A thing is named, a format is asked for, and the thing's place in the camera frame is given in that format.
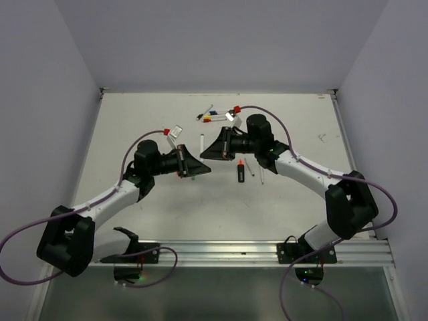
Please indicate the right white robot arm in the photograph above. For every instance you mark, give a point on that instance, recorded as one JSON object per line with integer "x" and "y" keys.
{"x": 350, "y": 205}

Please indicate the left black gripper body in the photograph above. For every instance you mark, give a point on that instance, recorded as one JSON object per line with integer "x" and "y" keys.
{"x": 180, "y": 160}

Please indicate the blue cap marker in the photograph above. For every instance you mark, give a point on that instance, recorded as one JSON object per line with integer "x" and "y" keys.
{"x": 202, "y": 143}

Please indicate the aluminium front rail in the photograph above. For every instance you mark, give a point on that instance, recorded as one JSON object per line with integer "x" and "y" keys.
{"x": 353, "y": 253}

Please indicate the aluminium right side rail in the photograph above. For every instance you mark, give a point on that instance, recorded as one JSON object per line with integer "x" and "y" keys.
{"x": 334, "y": 98}

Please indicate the aluminium rail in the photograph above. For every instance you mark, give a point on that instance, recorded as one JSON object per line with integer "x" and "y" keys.
{"x": 334, "y": 98}
{"x": 353, "y": 253}

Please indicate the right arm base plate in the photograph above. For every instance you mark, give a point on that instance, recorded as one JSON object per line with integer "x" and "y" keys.
{"x": 289, "y": 252}

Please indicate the yellow cap marker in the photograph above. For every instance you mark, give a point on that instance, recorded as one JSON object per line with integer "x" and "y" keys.
{"x": 214, "y": 117}

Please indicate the black cap marker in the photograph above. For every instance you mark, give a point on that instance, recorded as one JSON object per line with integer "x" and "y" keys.
{"x": 206, "y": 111}

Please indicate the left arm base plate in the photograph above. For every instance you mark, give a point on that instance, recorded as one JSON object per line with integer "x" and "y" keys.
{"x": 151, "y": 255}

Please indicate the red cap marker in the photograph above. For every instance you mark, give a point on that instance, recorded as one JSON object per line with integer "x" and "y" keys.
{"x": 207, "y": 120}

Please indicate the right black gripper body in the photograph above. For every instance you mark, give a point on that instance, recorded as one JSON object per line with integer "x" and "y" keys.
{"x": 227, "y": 153}

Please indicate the white black tip marker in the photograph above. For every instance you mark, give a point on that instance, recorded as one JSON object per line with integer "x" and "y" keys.
{"x": 249, "y": 168}

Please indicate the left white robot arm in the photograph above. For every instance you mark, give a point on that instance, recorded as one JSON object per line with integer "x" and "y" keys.
{"x": 68, "y": 241}

